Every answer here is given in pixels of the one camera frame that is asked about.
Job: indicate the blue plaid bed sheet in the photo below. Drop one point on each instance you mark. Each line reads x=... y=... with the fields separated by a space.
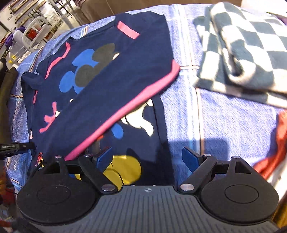
x=228 y=126

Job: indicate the olive dark cloth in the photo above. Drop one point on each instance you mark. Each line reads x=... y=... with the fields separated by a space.
x=6 y=87

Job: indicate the checkered dark white towel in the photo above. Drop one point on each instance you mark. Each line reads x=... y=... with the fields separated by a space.
x=244 y=54

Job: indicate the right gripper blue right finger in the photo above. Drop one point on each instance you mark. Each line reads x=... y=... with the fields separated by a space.
x=191 y=159

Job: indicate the white metal frame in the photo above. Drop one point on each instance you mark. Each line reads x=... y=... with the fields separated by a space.
x=37 y=31

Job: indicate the navy cartoon mouse shirt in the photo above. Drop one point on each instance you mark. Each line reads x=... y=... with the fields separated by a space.
x=103 y=91

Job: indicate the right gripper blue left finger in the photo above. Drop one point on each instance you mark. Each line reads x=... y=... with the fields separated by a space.
x=103 y=159

